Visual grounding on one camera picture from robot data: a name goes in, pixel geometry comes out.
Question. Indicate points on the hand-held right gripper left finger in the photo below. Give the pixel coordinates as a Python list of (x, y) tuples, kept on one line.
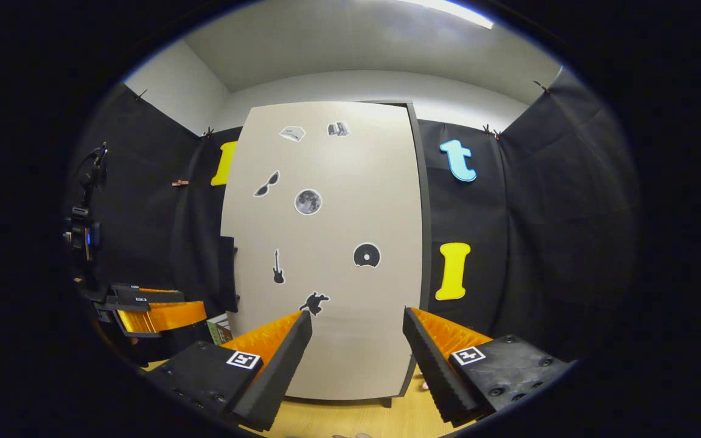
[(283, 365)]

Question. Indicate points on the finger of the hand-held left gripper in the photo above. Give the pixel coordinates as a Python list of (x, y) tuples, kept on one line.
[(143, 296), (162, 316)]

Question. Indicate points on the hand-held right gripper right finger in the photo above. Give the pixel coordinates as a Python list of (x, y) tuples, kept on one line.
[(432, 371)]

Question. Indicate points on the beige cabinet door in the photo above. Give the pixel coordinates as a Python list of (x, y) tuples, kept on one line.
[(338, 340)]

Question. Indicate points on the grey cabinet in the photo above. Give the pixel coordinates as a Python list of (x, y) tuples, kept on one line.
[(425, 243)]

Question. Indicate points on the green book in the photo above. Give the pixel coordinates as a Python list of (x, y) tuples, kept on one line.
[(211, 333)]

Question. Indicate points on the brown book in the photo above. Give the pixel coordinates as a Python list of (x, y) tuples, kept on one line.
[(224, 331)]

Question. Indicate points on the black clip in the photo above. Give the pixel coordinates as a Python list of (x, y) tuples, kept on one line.
[(542, 87), (140, 94), (489, 131), (207, 132)]

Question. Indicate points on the black backdrop cloth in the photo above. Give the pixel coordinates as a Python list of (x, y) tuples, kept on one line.
[(539, 243)]

